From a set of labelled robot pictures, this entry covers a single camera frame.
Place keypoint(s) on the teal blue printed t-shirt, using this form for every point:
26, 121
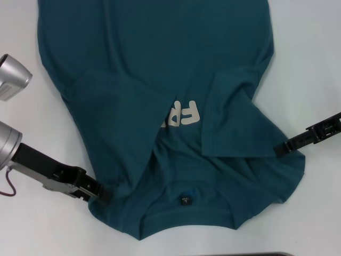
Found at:
160, 53

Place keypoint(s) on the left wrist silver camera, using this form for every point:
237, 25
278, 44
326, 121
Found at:
13, 74

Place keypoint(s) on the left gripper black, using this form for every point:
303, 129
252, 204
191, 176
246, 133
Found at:
34, 162

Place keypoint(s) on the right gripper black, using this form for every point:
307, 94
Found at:
327, 126

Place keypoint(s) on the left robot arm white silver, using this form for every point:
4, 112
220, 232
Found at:
8, 144

